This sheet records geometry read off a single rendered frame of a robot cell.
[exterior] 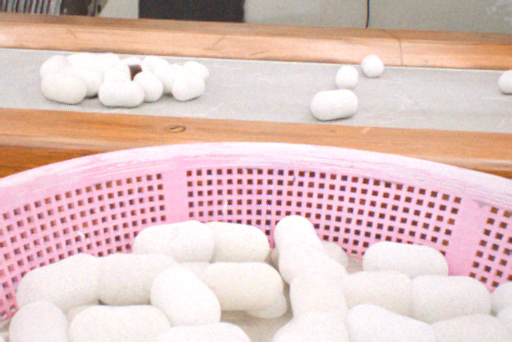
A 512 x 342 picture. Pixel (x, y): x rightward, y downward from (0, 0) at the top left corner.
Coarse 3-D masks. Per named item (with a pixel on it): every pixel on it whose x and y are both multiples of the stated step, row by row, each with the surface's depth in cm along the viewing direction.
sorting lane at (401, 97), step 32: (0, 64) 55; (32, 64) 56; (224, 64) 59; (256, 64) 60; (288, 64) 60; (320, 64) 60; (0, 96) 44; (32, 96) 45; (96, 96) 45; (224, 96) 47; (256, 96) 47; (288, 96) 48; (384, 96) 49; (416, 96) 49; (448, 96) 49; (480, 96) 50; (416, 128) 40; (448, 128) 40; (480, 128) 41
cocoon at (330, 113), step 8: (320, 96) 40; (328, 96) 40; (336, 96) 40; (344, 96) 41; (352, 96) 41; (312, 104) 41; (320, 104) 40; (328, 104) 40; (336, 104) 40; (344, 104) 41; (352, 104) 41; (312, 112) 41; (320, 112) 40; (328, 112) 40; (336, 112) 40; (344, 112) 41; (352, 112) 41
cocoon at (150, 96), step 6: (144, 72) 45; (138, 78) 44; (144, 78) 43; (150, 78) 43; (156, 78) 44; (144, 84) 43; (150, 84) 43; (156, 84) 43; (150, 90) 43; (156, 90) 43; (162, 90) 44; (150, 96) 43; (156, 96) 44
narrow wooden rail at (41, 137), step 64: (0, 128) 29; (64, 128) 29; (128, 128) 30; (192, 128) 30; (256, 128) 31; (320, 128) 31; (384, 128) 31; (128, 192) 28; (192, 192) 28; (256, 192) 28; (384, 192) 28
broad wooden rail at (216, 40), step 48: (0, 48) 62; (48, 48) 62; (96, 48) 62; (144, 48) 62; (192, 48) 62; (240, 48) 62; (288, 48) 62; (336, 48) 61; (384, 48) 61; (432, 48) 61; (480, 48) 61
